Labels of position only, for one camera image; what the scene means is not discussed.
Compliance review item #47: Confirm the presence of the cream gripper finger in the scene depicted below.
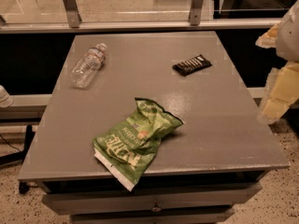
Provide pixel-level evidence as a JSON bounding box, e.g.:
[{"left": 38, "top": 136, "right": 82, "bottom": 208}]
[
  {"left": 255, "top": 24, "right": 278, "bottom": 49},
  {"left": 257, "top": 62, "right": 299, "bottom": 124}
]

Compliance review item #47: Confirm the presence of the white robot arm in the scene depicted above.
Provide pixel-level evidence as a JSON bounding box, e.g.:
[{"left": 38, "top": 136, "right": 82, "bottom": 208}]
[{"left": 255, "top": 0, "right": 299, "bottom": 124}]

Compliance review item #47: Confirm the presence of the right metal window bracket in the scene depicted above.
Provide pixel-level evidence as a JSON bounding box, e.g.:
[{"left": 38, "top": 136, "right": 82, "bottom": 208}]
[{"left": 189, "top": 0, "right": 204, "bottom": 26}]

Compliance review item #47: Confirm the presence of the left metal window bracket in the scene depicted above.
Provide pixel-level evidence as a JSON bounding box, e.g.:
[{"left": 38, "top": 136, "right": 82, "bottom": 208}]
[{"left": 63, "top": 0, "right": 81, "bottom": 28}]

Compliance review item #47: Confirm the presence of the metal window bracket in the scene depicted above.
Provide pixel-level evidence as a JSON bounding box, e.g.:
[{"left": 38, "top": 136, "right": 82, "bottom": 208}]
[
  {"left": 63, "top": 0, "right": 81, "bottom": 28},
  {"left": 189, "top": 0, "right": 204, "bottom": 26}
]

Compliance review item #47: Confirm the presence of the clear plastic water bottle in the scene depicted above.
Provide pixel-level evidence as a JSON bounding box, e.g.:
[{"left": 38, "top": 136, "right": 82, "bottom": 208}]
[{"left": 69, "top": 43, "right": 107, "bottom": 89}]

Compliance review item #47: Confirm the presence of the grey table drawer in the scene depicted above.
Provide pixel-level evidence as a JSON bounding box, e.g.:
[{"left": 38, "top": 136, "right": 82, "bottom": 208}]
[{"left": 42, "top": 182, "right": 262, "bottom": 215}]

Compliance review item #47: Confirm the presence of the white object at left edge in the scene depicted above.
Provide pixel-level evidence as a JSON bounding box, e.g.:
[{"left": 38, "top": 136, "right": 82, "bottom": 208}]
[{"left": 0, "top": 85, "right": 13, "bottom": 107}]

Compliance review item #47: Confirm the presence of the black rxbar chocolate bar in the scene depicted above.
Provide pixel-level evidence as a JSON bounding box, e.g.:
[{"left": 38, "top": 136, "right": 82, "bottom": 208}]
[{"left": 172, "top": 54, "right": 212, "bottom": 77}]

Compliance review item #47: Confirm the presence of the green jalapeno chip bag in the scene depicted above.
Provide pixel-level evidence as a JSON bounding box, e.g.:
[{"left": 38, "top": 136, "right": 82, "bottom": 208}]
[{"left": 93, "top": 98, "right": 184, "bottom": 191}]

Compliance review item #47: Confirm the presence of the black stand base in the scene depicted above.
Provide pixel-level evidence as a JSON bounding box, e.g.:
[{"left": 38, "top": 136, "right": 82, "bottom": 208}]
[{"left": 0, "top": 125, "right": 36, "bottom": 195}]

